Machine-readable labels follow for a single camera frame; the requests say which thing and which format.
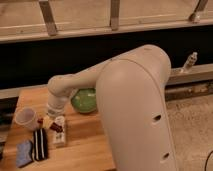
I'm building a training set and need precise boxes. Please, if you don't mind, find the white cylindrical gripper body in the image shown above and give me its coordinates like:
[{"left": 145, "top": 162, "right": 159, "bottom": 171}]
[{"left": 47, "top": 94, "right": 68, "bottom": 118}]

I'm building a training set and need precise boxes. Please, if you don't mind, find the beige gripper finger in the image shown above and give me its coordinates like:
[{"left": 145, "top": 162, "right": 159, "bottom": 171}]
[{"left": 43, "top": 116, "right": 53, "bottom": 129}]

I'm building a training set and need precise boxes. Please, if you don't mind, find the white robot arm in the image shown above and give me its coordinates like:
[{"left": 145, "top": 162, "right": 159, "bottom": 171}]
[{"left": 47, "top": 45, "right": 178, "bottom": 171}]

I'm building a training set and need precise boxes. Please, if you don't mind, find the black white striped sponge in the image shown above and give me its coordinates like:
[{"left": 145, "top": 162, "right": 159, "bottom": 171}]
[{"left": 33, "top": 128, "right": 48, "bottom": 161}]

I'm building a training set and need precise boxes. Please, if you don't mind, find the blue sponge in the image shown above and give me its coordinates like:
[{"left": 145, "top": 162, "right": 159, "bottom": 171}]
[{"left": 16, "top": 140, "right": 33, "bottom": 168}]

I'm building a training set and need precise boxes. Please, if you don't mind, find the white tube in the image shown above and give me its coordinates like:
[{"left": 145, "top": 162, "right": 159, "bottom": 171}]
[{"left": 53, "top": 116, "right": 66, "bottom": 147}]

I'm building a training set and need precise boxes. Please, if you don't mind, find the white plastic cup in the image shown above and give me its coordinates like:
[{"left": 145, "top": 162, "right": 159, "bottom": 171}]
[{"left": 15, "top": 107, "right": 39, "bottom": 131}]

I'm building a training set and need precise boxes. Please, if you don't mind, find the wooden board table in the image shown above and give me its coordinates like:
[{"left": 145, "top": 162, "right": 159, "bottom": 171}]
[{"left": 0, "top": 84, "right": 118, "bottom": 171}]

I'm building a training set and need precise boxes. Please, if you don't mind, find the green bowl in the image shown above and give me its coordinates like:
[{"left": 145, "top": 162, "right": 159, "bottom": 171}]
[{"left": 71, "top": 88, "right": 97, "bottom": 114}]

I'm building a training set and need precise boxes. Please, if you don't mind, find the small bottle on ledge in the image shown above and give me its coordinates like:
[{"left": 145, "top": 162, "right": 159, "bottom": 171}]
[{"left": 180, "top": 52, "right": 198, "bottom": 73}]

